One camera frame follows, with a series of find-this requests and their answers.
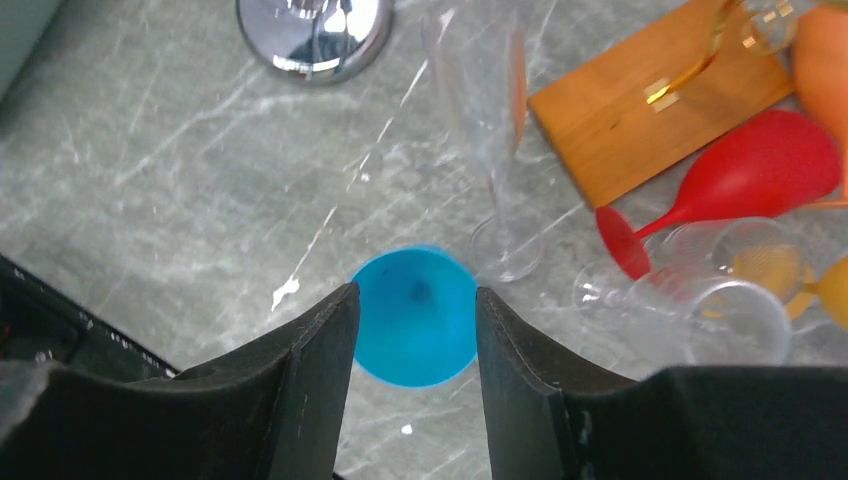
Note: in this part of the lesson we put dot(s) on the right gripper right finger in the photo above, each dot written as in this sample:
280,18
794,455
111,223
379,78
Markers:
551,414

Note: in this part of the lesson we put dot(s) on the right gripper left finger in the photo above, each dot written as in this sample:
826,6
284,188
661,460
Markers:
270,409

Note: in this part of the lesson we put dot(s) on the blue plastic wine glass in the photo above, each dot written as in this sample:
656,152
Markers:
417,317

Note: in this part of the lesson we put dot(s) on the clear patterned wine glass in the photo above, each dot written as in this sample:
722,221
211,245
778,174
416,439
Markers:
689,309

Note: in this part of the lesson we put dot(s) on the red plastic wine glass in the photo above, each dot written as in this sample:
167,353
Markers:
774,163

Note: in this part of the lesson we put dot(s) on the clear plastic storage box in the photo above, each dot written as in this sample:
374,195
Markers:
23,23

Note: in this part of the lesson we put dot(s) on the yellow plastic wine glass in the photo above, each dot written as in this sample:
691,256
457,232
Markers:
782,269

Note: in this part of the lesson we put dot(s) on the clear plain wine glass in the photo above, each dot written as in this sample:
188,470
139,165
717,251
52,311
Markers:
476,58

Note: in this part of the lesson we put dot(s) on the orange plastic wine glass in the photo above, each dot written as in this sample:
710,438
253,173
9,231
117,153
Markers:
819,64

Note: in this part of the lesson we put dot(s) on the gold wire glass rack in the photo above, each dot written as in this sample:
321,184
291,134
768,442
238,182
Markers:
666,91

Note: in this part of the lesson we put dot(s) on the silver wire glass rack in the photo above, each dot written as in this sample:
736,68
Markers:
317,42

